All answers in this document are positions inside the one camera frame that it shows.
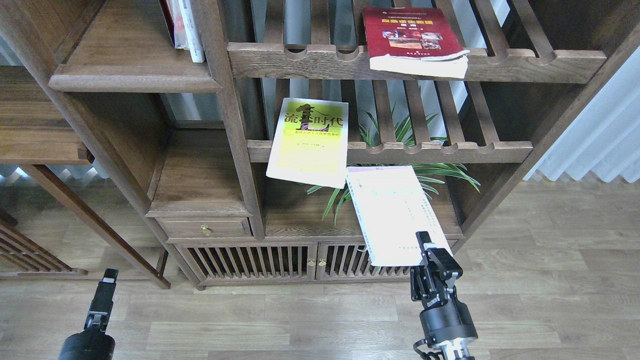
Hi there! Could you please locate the yellow green book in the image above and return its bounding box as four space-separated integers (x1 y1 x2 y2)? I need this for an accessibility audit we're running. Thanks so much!
266 97 349 189

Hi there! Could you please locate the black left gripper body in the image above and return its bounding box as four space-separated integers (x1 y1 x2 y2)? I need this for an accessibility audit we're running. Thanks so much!
58 315 115 360

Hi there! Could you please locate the wooden side furniture left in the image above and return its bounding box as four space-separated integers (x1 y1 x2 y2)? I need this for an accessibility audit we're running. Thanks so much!
0 65 170 289

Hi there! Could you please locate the upright white book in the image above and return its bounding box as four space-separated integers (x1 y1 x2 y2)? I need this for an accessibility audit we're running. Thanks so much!
171 0 206 63

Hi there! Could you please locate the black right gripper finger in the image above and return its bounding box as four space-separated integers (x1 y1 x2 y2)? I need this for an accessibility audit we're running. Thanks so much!
416 231 463 301
410 265 435 308

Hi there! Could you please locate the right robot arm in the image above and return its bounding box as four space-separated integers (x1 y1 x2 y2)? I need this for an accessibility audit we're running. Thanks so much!
410 231 478 360

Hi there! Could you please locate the upright dark red book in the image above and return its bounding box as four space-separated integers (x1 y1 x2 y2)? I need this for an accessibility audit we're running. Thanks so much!
159 0 175 47

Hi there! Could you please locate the white pleated curtain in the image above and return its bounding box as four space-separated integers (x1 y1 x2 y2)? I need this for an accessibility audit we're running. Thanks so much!
525 49 640 183

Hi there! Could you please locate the green spider plant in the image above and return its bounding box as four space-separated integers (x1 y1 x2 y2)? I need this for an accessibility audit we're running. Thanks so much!
321 111 481 224

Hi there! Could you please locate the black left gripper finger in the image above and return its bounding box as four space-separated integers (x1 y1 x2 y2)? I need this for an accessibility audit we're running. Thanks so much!
89 268 119 318

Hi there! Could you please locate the brass drawer knob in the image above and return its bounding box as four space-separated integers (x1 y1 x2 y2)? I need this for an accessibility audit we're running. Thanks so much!
200 224 212 236

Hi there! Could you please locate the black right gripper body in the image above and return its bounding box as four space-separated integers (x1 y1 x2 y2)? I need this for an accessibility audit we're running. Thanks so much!
418 292 478 350

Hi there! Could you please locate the red paperback book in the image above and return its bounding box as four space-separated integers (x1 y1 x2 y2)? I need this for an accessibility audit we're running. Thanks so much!
363 6 469 79

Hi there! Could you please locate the white lavender book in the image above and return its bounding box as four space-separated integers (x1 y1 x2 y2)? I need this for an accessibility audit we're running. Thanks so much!
346 165 451 267

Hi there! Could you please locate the dark wooden bookshelf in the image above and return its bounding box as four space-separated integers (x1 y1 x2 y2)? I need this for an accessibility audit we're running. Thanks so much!
1 0 639 289

